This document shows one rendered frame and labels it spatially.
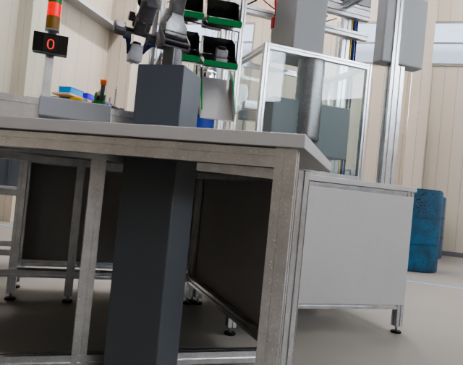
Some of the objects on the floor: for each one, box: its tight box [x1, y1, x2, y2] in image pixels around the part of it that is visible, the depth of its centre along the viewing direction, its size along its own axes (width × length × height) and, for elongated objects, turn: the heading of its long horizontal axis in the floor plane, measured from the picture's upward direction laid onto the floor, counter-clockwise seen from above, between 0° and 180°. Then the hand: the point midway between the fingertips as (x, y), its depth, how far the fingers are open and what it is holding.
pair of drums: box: [438, 197, 446, 259], centre depth 735 cm, size 86×134×99 cm
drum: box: [407, 188, 443, 273], centre depth 589 cm, size 69×66×100 cm
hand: (136, 46), depth 170 cm, fingers closed on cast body, 4 cm apart
